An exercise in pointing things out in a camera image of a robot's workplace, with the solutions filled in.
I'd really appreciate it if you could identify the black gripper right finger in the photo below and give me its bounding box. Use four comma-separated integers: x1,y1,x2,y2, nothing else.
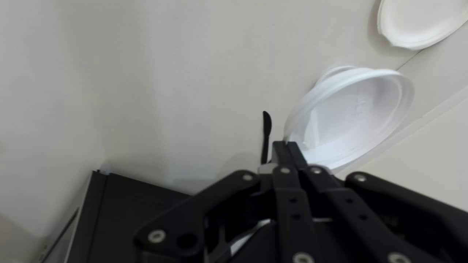
272,140,307,170

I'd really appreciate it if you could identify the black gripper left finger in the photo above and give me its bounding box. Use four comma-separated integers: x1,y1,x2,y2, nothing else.
260,111,272,165

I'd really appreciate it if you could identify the stainless steel microwave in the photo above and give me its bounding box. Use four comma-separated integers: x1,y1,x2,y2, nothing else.
65,170,187,263

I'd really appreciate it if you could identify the white paper plate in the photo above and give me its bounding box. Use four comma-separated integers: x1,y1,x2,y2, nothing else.
377,0,468,49

